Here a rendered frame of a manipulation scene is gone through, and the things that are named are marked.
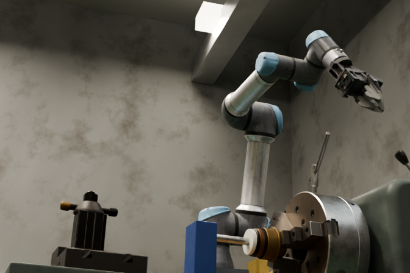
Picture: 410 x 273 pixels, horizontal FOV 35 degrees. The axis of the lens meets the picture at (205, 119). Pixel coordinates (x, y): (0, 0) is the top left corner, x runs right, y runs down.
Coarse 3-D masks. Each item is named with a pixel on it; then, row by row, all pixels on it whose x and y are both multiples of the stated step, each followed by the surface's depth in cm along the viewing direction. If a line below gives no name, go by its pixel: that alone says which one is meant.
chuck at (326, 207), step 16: (304, 192) 181; (288, 208) 188; (304, 208) 179; (320, 208) 171; (336, 208) 171; (304, 224) 177; (336, 224) 168; (352, 224) 169; (320, 240) 168; (336, 240) 165; (352, 240) 166; (288, 256) 184; (304, 256) 183; (320, 256) 167; (336, 256) 164; (352, 256) 165; (304, 272) 173; (320, 272) 165; (352, 272) 166
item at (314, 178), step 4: (312, 168) 186; (312, 172) 185; (312, 176) 185; (316, 176) 185; (312, 180) 185; (316, 180) 184; (312, 184) 184; (316, 184) 184; (312, 188) 184; (316, 188) 184; (312, 192) 184; (316, 192) 184
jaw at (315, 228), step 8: (312, 224) 167; (320, 224) 168; (328, 224) 167; (280, 232) 173; (288, 232) 172; (296, 232) 169; (304, 232) 168; (312, 232) 165; (320, 232) 166; (328, 232) 166; (336, 232) 166; (288, 240) 170; (296, 240) 168; (304, 240) 168; (312, 240) 168; (288, 248) 173; (296, 248) 173; (304, 248) 173
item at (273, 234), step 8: (256, 232) 172; (264, 232) 173; (272, 232) 173; (264, 240) 171; (272, 240) 171; (280, 240) 171; (256, 248) 170; (264, 248) 171; (272, 248) 171; (280, 248) 171; (256, 256) 172; (264, 256) 171; (272, 256) 172; (280, 256) 174
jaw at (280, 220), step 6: (276, 216) 185; (282, 216) 186; (288, 216) 188; (270, 222) 188; (276, 222) 182; (282, 222) 183; (288, 222) 184; (270, 228) 179; (276, 228) 180; (282, 228) 181; (288, 228) 182
